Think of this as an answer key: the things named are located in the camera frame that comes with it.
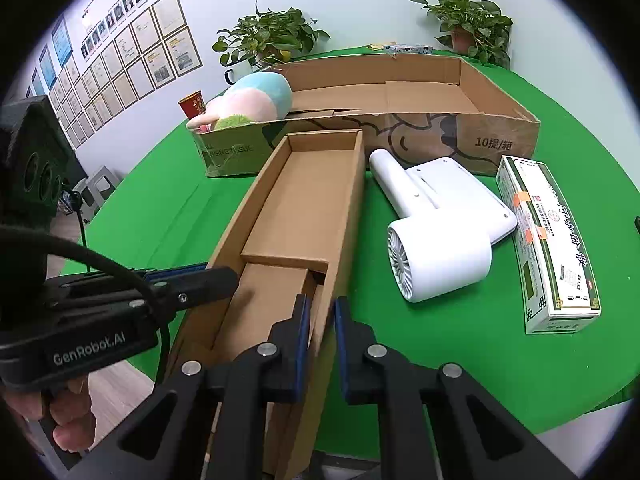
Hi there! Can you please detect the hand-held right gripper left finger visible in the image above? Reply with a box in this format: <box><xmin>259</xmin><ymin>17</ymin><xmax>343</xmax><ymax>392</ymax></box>
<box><xmin>65</xmin><ymin>294</ymin><xmax>321</xmax><ymax>480</ymax></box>

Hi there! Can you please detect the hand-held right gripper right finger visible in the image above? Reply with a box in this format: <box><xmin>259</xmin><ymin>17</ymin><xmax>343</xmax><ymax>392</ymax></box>
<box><xmin>334</xmin><ymin>296</ymin><xmax>583</xmax><ymax>480</ymax></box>

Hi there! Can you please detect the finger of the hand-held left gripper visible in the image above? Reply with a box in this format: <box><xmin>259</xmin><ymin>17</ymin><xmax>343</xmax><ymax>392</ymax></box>
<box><xmin>149</xmin><ymin>266</ymin><xmax>240</xmax><ymax>314</ymax></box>
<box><xmin>127</xmin><ymin>262</ymin><xmax>209</xmax><ymax>282</ymax></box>

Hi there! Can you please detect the narrow cardboard box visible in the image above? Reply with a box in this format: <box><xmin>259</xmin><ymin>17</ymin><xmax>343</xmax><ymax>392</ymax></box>
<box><xmin>165</xmin><ymin>129</ymin><xmax>366</xmax><ymax>480</ymax></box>

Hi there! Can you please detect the white hair dryer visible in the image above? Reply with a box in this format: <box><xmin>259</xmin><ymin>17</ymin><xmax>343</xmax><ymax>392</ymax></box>
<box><xmin>369</xmin><ymin>148</ymin><xmax>519</xmax><ymax>304</ymax></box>

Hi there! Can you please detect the white and green medicine box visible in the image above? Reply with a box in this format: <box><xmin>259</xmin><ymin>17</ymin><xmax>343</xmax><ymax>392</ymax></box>
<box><xmin>495</xmin><ymin>155</ymin><xmax>602</xmax><ymax>335</ymax></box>

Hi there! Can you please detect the large cardboard box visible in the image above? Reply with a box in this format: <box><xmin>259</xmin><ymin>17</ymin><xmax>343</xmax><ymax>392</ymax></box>
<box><xmin>192</xmin><ymin>52</ymin><xmax>542</xmax><ymax>179</ymax></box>

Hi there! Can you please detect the person's left hand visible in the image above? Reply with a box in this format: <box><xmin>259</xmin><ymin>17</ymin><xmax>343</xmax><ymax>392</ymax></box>
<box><xmin>0</xmin><ymin>379</ymin><xmax>97</xmax><ymax>456</ymax></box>

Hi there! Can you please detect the green tablecloth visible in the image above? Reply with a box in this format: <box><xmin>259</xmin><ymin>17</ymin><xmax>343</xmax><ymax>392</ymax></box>
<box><xmin>75</xmin><ymin>47</ymin><xmax>640</xmax><ymax>461</ymax></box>

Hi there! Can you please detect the grey plastic stool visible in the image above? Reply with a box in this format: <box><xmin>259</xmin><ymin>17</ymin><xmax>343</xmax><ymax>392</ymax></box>
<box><xmin>72</xmin><ymin>165</ymin><xmax>124</xmax><ymax>224</ymax></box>

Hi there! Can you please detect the red paper cup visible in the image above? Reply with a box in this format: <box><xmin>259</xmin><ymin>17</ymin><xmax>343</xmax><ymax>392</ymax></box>
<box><xmin>178</xmin><ymin>91</ymin><xmax>207</xmax><ymax>120</ymax></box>

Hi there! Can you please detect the pastel plush toy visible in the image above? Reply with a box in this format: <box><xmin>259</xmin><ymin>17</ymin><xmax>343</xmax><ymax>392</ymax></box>
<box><xmin>186</xmin><ymin>72</ymin><xmax>294</xmax><ymax>134</ymax></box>

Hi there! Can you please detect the potted plant in white mug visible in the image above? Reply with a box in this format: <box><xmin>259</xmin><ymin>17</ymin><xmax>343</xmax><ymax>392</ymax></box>
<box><xmin>212</xmin><ymin>0</ymin><xmax>331</xmax><ymax>86</ymax></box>

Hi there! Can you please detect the blue tissue box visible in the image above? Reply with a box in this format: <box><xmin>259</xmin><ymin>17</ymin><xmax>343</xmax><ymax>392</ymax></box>
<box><xmin>382</xmin><ymin>43</ymin><xmax>435</xmax><ymax>56</ymax></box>

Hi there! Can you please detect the potted plant in brown pot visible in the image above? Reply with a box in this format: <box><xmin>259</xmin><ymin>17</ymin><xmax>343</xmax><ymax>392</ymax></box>
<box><xmin>409</xmin><ymin>0</ymin><xmax>515</xmax><ymax>70</ymax></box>

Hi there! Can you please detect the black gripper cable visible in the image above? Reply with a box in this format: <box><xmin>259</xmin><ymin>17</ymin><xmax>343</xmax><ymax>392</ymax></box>
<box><xmin>0</xmin><ymin>224</ymin><xmax>173</xmax><ymax>386</ymax></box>

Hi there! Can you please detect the wall of framed certificates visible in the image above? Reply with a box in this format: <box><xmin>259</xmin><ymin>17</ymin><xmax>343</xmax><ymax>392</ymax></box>
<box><xmin>25</xmin><ymin>0</ymin><xmax>204</xmax><ymax>151</ymax></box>

